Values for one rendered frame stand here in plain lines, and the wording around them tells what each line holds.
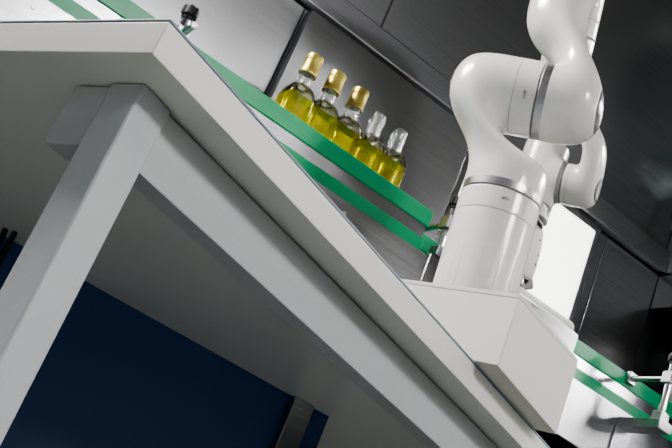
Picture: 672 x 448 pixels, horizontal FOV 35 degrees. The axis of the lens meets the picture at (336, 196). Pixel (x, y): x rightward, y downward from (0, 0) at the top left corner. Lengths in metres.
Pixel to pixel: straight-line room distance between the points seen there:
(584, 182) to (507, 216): 0.44
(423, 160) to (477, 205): 0.75
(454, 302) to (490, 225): 0.16
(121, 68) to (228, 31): 1.23
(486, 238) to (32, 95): 0.72
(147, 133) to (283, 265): 0.24
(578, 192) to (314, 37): 0.62
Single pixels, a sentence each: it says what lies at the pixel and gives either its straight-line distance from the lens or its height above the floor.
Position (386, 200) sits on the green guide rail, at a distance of 1.89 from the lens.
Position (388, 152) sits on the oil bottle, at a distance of 2.05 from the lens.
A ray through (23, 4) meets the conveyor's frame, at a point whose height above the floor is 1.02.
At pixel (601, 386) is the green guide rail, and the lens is 2.35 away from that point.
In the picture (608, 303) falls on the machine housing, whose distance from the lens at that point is 2.66.
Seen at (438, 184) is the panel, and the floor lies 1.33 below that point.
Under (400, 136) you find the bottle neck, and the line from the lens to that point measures 2.09.
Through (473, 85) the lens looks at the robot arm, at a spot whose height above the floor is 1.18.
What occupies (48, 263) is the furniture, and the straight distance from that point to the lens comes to 0.85.
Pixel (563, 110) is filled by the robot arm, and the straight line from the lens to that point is 1.61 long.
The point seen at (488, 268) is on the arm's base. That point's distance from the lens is 1.50.
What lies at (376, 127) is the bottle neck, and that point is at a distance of 2.05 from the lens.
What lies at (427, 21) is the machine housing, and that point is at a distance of 2.41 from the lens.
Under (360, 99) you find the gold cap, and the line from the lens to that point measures 2.04.
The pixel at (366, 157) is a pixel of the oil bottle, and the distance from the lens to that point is 2.01.
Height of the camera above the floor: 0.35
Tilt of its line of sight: 23 degrees up
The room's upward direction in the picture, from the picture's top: 23 degrees clockwise
